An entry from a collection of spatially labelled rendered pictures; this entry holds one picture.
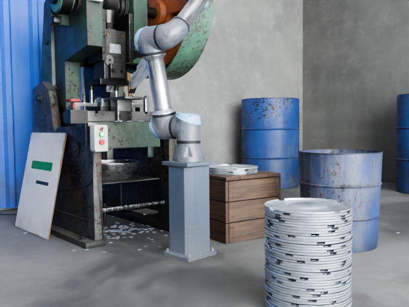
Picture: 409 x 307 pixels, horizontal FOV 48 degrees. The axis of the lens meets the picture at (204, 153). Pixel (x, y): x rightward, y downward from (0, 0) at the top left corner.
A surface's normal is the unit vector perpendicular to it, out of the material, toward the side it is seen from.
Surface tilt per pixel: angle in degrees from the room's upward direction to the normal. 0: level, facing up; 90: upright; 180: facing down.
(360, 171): 92
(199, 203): 90
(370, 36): 90
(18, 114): 90
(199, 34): 116
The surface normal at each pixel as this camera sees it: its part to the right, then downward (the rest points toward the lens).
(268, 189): 0.55, 0.04
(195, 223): 0.71, 0.04
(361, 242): 0.26, 0.09
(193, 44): 0.54, 0.60
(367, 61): -0.76, 0.04
